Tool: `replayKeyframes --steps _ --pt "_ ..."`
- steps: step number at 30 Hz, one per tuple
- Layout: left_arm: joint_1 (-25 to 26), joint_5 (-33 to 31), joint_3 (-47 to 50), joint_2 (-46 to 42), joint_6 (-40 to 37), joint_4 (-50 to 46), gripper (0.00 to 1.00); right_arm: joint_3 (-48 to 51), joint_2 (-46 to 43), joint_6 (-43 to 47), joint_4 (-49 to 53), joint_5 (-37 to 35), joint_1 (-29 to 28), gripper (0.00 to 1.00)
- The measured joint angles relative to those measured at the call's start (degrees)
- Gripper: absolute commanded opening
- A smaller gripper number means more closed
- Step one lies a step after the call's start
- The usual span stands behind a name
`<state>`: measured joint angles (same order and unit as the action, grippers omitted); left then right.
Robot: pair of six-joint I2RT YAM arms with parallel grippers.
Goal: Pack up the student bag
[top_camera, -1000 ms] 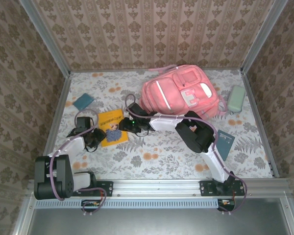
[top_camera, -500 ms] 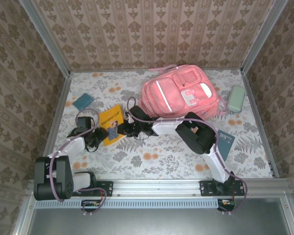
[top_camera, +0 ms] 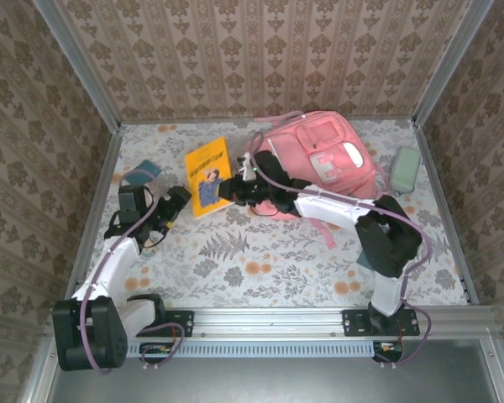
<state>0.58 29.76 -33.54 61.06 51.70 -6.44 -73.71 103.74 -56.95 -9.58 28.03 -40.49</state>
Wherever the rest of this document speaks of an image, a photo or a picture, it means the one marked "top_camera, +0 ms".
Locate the yellow book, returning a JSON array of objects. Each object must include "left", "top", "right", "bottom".
[{"left": 184, "top": 136, "right": 236, "bottom": 219}]

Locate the teal notebook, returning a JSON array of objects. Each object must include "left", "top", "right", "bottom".
[
  {"left": 129, "top": 159, "right": 160, "bottom": 186},
  {"left": 356, "top": 247, "right": 377, "bottom": 269}
]

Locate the pink backpack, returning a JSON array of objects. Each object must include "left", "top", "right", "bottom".
[{"left": 245, "top": 109, "right": 391, "bottom": 249}]

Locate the pale green pencil case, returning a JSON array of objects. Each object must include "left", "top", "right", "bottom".
[{"left": 389, "top": 146, "right": 421, "bottom": 196}]

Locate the floral tablecloth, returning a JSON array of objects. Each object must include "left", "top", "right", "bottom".
[{"left": 79, "top": 119, "right": 470, "bottom": 308}]

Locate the grey sheet metal panel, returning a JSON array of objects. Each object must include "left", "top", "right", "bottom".
[{"left": 45, "top": 339, "right": 503, "bottom": 403}]

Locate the aluminium side rail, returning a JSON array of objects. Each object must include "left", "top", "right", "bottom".
[
  {"left": 62, "top": 125, "right": 123, "bottom": 310},
  {"left": 411, "top": 121, "right": 480, "bottom": 306}
]

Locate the black cable connector board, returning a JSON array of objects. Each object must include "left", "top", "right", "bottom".
[
  {"left": 372, "top": 340, "right": 404, "bottom": 364},
  {"left": 139, "top": 342, "right": 174, "bottom": 365}
]

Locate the aluminium mounting rail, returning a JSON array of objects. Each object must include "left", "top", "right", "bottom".
[{"left": 45, "top": 306, "right": 495, "bottom": 339}]

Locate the slotted pale blue cable duct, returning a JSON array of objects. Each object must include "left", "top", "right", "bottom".
[{"left": 125, "top": 340, "right": 377, "bottom": 358}]

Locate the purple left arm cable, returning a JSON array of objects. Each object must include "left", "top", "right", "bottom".
[{"left": 78, "top": 169, "right": 186, "bottom": 375}]

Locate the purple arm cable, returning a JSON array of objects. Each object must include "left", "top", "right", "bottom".
[
  {"left": 78, "top": 169, "right": 186, "bottom": 375},
  {"left": 246, "top": 132, "right": 434, "bottom": 370}
]

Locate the aluminium frame post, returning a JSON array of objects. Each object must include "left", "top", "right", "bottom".
[
  {"left": 32, "top": 0, "right": 122, "bottom": 132},
  {"left": 412, "top": 0, "right": 496, "bottom": 127}
]

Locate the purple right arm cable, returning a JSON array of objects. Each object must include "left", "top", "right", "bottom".
[{"left": 246, "top": 132, "right": 434, "bottom": 370}]

